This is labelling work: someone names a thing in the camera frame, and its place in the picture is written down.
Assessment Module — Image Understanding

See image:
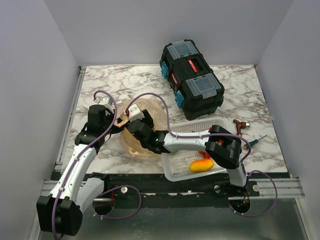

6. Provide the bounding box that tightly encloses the orange yellow fake mango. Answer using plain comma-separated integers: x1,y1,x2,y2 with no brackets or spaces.
189,158,215,173

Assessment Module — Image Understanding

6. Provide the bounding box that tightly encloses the translucent orange plastic bag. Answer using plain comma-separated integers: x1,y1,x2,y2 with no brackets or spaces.
114,97,168,157

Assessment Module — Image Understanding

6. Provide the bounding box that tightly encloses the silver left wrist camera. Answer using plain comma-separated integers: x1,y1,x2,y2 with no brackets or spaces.
93,96,114,112

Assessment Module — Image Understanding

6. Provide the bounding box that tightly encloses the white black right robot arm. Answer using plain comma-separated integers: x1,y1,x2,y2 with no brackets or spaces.
126,112,248,196

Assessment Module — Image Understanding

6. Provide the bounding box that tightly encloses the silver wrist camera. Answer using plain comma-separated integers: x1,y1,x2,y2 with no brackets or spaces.
93,96,114,112
124,104,145,122

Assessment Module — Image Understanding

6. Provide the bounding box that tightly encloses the white plastic basket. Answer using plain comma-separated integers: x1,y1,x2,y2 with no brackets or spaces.
161,117,227,182

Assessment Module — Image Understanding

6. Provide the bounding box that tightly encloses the black plastic toolbox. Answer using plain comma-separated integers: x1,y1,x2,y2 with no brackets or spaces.
159,39,225,121

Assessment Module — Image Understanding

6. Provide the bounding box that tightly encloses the red fake lychee bunch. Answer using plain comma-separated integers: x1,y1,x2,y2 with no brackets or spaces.
198,139,223,159

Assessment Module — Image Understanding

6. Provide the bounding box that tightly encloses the aluminium frame rail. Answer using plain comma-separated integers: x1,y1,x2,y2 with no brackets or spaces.
36,65,304,240

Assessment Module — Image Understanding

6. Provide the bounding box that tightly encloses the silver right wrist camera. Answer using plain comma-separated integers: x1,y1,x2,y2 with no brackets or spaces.
124,104,145,122

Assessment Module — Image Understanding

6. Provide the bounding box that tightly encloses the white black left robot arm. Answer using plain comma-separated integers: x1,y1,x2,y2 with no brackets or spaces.
36,104,120,240

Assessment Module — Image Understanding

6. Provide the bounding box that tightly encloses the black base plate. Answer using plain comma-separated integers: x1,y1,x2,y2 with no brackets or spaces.
76,172,295,212

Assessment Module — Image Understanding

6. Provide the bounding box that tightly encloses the green handled screwdriver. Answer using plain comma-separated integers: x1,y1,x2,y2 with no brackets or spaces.
243,135,267,150

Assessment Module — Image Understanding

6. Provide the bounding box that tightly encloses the brown metal fitting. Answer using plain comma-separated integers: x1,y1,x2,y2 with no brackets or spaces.
232,119,251,132

